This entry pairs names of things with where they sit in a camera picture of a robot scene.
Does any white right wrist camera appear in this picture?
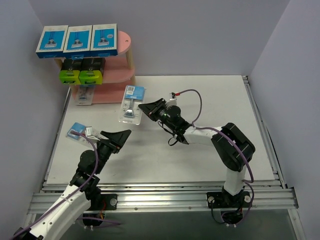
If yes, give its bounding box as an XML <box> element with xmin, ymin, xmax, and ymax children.
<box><xmin>166</xmin><ymin>97</ymin><xmax>177</xmax><ymax>107</ymax></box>

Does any blue Harry's razor box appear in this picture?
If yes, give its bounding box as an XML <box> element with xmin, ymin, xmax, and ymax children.
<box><xmin>35</xmin><ymin>25</ymin><xmax>69</xmax><ymax>59</ymax></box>
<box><xmin>63</xmin><ymin>25</ymin><xmax>93</xmax><ymax>60</ymax></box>
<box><xmin>90</xmin><ymin>23</ymin><xmax>118</xmax><ymax>58</ymax></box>

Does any aluminium rail frame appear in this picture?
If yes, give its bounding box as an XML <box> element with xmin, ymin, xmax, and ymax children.
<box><xmin>26</xmin><ymin>75</ymin><xmax>305</xmax><ymax>240</ymax></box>

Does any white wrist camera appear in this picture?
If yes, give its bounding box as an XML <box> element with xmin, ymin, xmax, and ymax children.
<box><xmin>84</xmin><ymin>126</ymin><xmax>100</xmax><ymax>141</ymax></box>
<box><xmin>166</xmin><ymin>97</ymin><xmax>177</xmax><ymax>107</ymax></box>

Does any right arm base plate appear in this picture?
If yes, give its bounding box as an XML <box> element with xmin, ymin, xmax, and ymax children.
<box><xmin>206</xmin><ymin>191</ymin><xmax>251</xmax><ymax>209</ymax></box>

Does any white Gillette razor pack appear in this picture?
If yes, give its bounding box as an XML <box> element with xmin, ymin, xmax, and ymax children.
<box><xmin>118</xmin><ymin>85</ymin><xmax>146</xmax><ymax>125</ymax></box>

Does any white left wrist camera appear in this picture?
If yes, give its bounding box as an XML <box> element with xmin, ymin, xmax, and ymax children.
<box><xmin>84</xmin><ymin>126</ymin><xmax>100</xmax><ymax>141</ymax></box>

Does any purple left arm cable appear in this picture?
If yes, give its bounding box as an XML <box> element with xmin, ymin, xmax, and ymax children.
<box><xmin>9</xmin><ymin>132</ymin><xmax>122</xmax><ymax>240</ymax></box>

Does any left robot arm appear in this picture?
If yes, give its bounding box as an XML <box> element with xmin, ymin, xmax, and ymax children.
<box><xmin>11</xmin><ymin>129</ymin><xmax>132</xmax><ymax>240</ymax></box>

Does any black green razor box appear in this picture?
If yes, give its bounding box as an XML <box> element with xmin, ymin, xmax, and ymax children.
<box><xmin>79</xmin><ymin>58</ymin><xmax>106</xmax><ymax>85</ymax></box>
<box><xmin>59</xmin><ymin>59</ymin><xmax>82</xmax><ymax>85</ymax></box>

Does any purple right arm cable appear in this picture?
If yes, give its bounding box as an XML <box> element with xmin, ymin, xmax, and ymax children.
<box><xmin>174</xmin><ymin>88</ymin><xmax>255</xmax><ymax>224</ymax></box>

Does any pink three-tier shelf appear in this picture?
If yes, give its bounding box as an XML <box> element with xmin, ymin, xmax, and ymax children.
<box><xmin>54</xmin><ymin>29</ymin><xmax>135</xmax><ymax>104</ymax></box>

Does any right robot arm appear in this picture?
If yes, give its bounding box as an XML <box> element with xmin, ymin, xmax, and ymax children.
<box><xmin>138</xmin><ymin>98</ymin><xmax>256</xmax><ymax>207</ymax></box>

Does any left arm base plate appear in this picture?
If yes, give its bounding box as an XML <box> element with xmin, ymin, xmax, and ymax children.
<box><xmin>97</xmin><ymin>193</ymin><xmax>118</xmax><ymax>211</ymax></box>

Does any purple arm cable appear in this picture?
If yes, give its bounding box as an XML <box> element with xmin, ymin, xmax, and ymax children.
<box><xmin>9</xmin><ymin>132</ymin><xmax>122</xmax><ymax>240</ymax></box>
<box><xmin>174</xmin><ymin>88</ymin><xmax>255</xmax><ymax>224</ymax></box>

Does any clear blister razor pack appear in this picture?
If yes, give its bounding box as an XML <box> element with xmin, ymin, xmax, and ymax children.
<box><xmin>75</xmin><ymin>85</ymin><xmax>95</xmax><ymax>106</ymax></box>
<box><xmin>66</xmin><ymin>122</ymin><xmax>102</xmax><ymax>147</ymax></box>

